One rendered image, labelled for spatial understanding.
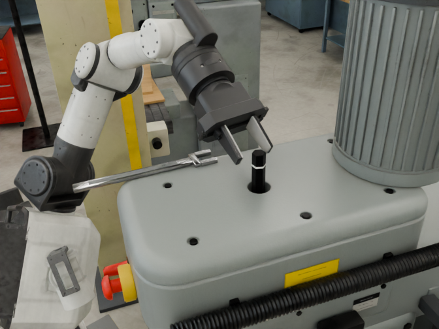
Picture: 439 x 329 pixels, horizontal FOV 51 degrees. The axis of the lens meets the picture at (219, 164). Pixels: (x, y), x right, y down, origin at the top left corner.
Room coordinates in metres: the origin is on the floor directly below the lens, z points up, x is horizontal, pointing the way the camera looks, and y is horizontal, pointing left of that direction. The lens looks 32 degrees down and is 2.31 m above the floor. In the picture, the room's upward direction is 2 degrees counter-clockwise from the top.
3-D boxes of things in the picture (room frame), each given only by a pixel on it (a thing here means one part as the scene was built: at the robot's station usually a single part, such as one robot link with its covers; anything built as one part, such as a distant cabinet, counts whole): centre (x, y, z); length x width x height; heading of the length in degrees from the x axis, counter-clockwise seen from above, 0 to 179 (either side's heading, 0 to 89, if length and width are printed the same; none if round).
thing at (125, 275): (0.53, 0.16, 1.76); 0.06 x 0.02 x 0.06; 18
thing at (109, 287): (0.52, 0.18, 1.76); 0.04 x 0.03 x 0.04; 18
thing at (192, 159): (0.65, 0.12, 1.89); 0.24 x 0.04 x 0.01; 111
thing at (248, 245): (0.61, -0.08, 1.81); 0.47 x 0.26 x 0.16; 108
